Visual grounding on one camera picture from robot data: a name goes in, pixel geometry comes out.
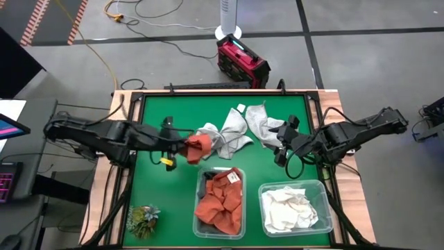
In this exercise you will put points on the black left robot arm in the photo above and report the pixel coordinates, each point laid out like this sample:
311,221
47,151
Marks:
104,130

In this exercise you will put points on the large black panel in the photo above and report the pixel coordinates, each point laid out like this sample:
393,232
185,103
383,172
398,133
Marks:
14,69

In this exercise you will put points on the tilted computer monitor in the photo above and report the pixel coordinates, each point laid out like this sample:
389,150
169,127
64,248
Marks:
10,127

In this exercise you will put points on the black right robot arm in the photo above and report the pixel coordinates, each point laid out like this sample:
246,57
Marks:
360,130

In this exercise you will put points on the green table mat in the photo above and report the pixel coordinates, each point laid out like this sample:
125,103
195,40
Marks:
166,215

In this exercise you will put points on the white tower fan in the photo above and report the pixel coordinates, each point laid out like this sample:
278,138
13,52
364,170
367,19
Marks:
226,17

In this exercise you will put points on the black frame clamp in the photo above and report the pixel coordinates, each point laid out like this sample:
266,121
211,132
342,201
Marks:
281,87
171,89

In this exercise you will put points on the yellow gripper tag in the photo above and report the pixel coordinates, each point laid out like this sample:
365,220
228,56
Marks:
167,162

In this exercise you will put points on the gray desk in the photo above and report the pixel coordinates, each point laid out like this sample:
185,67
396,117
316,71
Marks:
38,139

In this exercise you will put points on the wide clear plastic bin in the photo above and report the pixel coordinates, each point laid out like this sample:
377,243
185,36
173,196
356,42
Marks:
324,208

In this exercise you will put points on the black computer mouse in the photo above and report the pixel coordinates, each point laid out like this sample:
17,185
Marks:
10,243

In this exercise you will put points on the small succulent plant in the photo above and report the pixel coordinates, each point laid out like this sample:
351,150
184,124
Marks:
142,222

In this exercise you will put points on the narrow clear plastic bin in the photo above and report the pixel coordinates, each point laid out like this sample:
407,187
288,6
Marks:
208,237

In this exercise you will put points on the orange towel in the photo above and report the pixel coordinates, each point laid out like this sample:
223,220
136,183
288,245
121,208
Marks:
197,147
222,205

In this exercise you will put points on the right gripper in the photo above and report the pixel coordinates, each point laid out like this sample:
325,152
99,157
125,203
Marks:
288,135

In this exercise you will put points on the backlit computer keyboard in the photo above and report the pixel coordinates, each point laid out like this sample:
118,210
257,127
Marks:
8,180

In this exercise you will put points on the red and black toolbox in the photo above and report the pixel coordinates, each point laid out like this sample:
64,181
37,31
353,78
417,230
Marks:
243,62

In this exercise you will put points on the plain white towel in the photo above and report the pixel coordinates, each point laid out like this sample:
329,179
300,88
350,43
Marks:
288,208

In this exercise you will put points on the dark gray plain towel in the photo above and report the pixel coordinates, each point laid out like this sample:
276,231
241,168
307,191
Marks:
202,189

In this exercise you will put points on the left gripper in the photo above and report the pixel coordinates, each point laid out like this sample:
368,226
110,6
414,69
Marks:
166,139

